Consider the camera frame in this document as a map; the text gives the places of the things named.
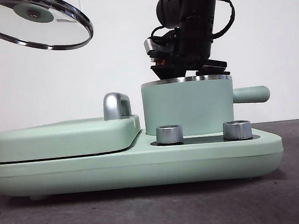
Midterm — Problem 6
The green steamer pot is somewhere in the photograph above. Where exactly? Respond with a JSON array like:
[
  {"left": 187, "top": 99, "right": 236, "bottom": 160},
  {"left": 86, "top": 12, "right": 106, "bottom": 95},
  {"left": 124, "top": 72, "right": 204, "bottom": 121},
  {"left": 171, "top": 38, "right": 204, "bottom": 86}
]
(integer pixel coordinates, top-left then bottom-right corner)
[{"left": 140, "top": 69, "right": 274, "bottom": 142}]

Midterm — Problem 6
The silver control knob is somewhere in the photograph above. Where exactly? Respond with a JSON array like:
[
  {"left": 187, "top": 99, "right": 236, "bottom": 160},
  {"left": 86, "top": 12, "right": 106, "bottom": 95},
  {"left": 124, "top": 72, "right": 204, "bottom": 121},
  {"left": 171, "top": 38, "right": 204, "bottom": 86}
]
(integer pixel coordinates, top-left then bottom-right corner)
[
  {"left": 155, "top": 124, "right": 184, "bottom": 146},
  {"left": 221, "top": 119, "right": 253, "bottom": 141}
]

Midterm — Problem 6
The green breakfast machine base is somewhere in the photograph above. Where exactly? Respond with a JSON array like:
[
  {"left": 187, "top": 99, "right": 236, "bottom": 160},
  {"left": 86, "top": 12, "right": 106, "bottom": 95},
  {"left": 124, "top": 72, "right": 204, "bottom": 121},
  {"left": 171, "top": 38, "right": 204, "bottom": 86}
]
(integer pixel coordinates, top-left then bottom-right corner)
[{"left": 0, "top": 116, "right": 286, "bottom": 205}]

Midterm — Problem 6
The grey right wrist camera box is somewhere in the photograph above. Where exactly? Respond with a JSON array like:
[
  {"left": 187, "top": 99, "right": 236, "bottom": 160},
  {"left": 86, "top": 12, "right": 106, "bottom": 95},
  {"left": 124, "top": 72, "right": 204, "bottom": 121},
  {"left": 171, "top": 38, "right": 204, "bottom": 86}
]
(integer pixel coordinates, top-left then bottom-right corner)
[{"left": 143, "top": 36, "right": 162, "bottom": 59}]

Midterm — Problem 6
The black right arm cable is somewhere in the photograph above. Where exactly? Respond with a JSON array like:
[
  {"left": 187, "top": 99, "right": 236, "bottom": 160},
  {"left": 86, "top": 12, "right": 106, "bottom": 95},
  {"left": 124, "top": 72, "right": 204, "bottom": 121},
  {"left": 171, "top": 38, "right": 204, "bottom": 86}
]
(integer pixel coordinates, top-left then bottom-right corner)
[{"left": 207, "top": 0, "right": 238, "bottom": 38}]

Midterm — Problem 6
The green griddle cover silver handle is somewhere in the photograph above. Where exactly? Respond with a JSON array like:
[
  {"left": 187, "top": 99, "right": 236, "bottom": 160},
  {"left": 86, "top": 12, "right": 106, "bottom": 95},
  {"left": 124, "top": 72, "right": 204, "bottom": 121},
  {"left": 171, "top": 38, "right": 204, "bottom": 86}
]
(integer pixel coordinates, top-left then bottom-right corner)
[{"left": 0, "top": 91, "right": 143, "bottom": 164}]

